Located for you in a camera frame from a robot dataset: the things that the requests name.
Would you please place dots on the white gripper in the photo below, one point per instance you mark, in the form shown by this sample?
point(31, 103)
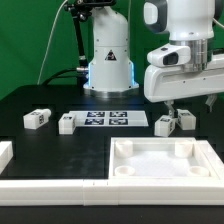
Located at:
point(165, 79)

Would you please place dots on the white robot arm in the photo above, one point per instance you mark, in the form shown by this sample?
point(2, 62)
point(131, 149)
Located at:
point(185, 67)

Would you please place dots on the white fiducial marker sheet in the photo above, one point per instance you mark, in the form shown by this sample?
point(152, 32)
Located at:
point(120, 118)

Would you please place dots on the white square tabletop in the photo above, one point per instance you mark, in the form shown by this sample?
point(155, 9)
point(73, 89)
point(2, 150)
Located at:
point(163, 158)

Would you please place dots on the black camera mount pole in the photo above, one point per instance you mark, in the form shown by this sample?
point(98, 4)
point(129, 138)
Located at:
point(80, 11)

